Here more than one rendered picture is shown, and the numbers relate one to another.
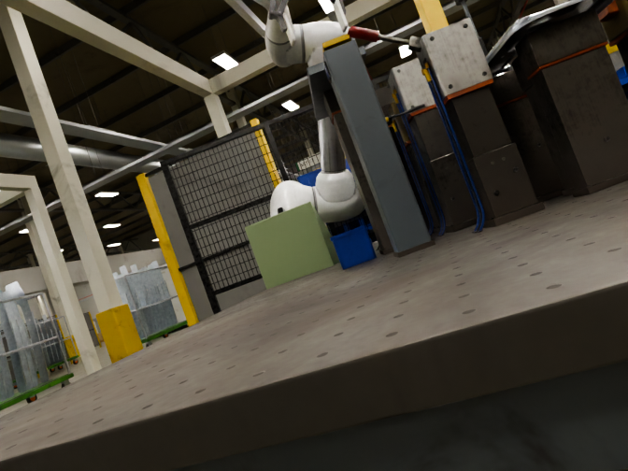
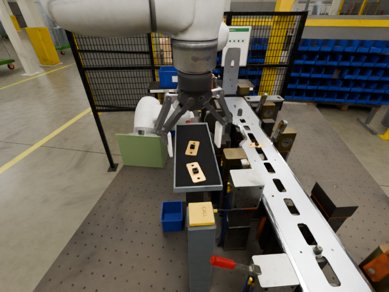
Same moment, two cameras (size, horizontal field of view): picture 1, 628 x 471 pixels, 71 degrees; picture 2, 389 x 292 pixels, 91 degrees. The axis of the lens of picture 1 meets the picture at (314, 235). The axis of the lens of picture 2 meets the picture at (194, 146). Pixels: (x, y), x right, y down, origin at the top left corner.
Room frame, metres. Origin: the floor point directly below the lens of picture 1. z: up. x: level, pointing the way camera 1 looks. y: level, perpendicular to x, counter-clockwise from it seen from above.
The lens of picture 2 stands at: (0.61, -0.13, 1.57)
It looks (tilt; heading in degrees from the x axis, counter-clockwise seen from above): 36 degrees down; 354
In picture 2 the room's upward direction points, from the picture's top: straight up
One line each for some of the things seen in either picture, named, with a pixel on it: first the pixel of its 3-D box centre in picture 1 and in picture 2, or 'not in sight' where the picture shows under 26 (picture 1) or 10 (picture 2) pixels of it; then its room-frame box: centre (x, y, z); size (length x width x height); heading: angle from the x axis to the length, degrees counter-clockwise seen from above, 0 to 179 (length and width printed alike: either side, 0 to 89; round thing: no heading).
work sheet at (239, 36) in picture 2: not in sight; (235, 47); (2.39, -0.68, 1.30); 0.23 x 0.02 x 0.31; 88
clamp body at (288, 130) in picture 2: not in sight; (281, 156); (1.43, -0.73, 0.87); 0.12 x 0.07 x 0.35; 88
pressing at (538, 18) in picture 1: (457, 121); (259, 148); (1.36, -0.54, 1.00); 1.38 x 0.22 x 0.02; 178
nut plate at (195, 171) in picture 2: not in sight; (195, 170); (1.04, -0.18, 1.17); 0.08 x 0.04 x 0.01; 11
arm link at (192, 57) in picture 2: not in sight; (194, 54); (1.03, -0.18, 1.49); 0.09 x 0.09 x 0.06
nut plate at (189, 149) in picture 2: not in sight; (192, 146); (1.17, -0.19, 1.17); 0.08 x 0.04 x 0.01; 164
